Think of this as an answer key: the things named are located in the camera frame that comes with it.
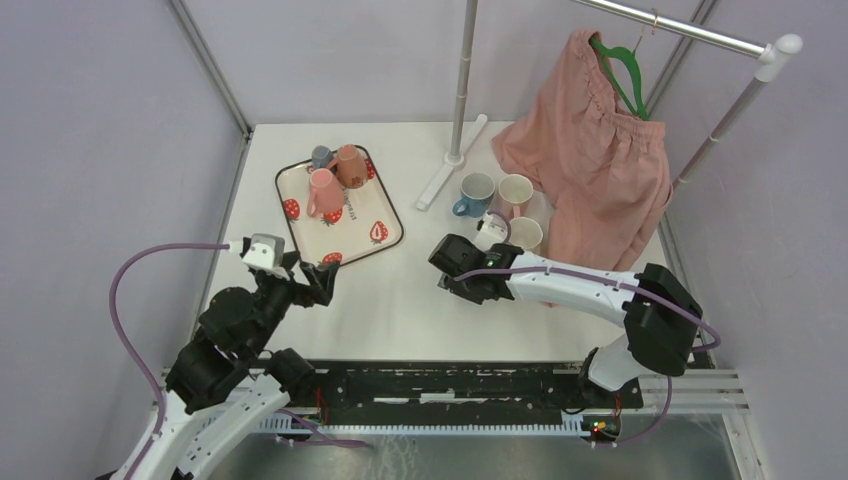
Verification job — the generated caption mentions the metal clothes rack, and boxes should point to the metal clothes rack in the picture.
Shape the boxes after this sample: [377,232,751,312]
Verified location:
[415,1,804,211]

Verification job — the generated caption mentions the strawberry pattern tray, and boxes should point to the strawberry pattern tray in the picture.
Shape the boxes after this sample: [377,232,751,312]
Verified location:
[275,145,405,265]

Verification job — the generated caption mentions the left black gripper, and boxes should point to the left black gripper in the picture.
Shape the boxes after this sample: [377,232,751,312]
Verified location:
[246,250,340,357]

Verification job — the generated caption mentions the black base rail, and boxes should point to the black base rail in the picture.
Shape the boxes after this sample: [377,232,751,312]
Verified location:
[290,360,644,427]

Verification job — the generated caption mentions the grey-blue mug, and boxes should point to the grey-blue mug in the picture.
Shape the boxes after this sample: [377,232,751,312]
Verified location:
[311,145,334,169]

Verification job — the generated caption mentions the yellow mug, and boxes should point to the yellow mug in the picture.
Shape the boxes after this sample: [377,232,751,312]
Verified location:
[509,216,544,254]

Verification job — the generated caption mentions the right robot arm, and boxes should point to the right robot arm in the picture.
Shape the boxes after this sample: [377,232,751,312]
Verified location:
[428,234,703,408]

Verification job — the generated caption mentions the blue mug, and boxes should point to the blue mug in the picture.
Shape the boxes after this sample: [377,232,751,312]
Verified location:
[452,172,495,218]

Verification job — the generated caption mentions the green hanger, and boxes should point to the green hanger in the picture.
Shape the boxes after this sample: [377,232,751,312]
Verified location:
[586,36,651,121]

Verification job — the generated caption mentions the terracotta mug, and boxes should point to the terracotta mug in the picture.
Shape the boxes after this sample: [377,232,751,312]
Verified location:
[328,144,368,189]

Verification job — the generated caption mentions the pink shorts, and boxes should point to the pink shorts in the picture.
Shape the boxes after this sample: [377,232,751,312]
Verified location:
[492,28,673,271]

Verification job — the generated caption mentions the salmon pink mug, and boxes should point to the salmon pink mug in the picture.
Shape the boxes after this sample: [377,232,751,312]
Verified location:
[306,168,345,217]

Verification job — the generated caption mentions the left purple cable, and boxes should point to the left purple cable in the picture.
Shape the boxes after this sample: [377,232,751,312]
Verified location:
[109,242,372,480]

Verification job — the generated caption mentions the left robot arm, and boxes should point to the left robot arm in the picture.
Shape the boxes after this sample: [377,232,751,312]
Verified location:
[110,254,339,479]

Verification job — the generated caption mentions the purple cable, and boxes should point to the purple cable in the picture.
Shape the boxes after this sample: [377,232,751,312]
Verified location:
[453,210,722,446]
[109,242,372,480]

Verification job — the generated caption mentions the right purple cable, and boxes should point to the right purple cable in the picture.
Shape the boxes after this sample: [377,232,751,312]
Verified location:
[453,210,722,446]

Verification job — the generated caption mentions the light pink mug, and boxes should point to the light pink mug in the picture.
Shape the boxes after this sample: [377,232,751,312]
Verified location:
[494,174,534,219]

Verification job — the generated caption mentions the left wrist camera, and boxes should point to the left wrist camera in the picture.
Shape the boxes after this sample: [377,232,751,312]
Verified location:
[227,233,285,272]

